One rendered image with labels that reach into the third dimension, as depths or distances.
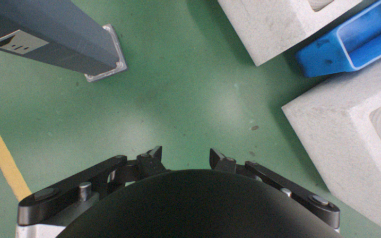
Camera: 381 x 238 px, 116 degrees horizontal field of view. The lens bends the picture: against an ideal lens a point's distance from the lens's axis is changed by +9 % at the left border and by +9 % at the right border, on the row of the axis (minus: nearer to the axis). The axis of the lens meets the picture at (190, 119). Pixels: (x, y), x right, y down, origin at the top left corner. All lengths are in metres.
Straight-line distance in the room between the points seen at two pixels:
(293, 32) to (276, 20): 0.05
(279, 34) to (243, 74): 0.14
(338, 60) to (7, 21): 0.62
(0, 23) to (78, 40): 0.09
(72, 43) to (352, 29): 0.76
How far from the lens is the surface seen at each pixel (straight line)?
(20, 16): 0.34
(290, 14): 0.34
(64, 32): 0.37
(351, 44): 0.66
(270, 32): 0.38
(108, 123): 0.53
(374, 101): 0.41
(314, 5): 0.38
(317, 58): 0.50
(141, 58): 0.48
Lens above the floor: 0.42
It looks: 82 degrees down
